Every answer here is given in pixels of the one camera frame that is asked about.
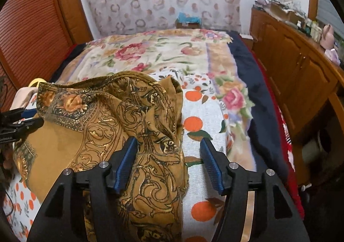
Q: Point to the person's left hand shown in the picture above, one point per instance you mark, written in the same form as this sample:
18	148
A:
6	160

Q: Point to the orange fruit print blanket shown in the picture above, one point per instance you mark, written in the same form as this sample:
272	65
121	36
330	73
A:
199	134

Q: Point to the red blanket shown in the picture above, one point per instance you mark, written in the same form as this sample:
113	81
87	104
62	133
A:
290	156

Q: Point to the navy blue blanket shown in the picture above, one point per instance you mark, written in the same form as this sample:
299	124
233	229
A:
263	97

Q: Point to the wooden cabinet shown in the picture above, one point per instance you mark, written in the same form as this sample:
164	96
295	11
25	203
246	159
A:
295	70

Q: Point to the grey round container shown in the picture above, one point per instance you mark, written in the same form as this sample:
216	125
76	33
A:
311	148

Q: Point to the open cardboard box with clutter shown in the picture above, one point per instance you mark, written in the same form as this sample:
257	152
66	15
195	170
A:
282	9

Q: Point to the blue item on box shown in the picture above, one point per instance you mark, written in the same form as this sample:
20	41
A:
187	21

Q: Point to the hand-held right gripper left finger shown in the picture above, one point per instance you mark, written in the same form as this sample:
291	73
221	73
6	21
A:
125	166

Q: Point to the louvred wooden wardrobe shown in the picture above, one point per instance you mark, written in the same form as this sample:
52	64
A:
35	21

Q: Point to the brown patterned shirt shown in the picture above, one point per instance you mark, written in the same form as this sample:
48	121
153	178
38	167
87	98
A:
113	123

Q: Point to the floral rose blanket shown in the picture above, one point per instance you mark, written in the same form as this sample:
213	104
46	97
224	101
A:
139	51

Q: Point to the grey window blind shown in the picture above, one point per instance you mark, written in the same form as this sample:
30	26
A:
329	11

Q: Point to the pink tissue pack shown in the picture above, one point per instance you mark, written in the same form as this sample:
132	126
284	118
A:
333	55

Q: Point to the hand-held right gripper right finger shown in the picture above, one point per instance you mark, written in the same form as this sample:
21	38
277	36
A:
212	169

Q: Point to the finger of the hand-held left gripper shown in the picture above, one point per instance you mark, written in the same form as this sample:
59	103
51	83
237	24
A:
29	125
14	114

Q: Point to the pale pink cloth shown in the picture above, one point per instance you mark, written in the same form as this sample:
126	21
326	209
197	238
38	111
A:
24	101

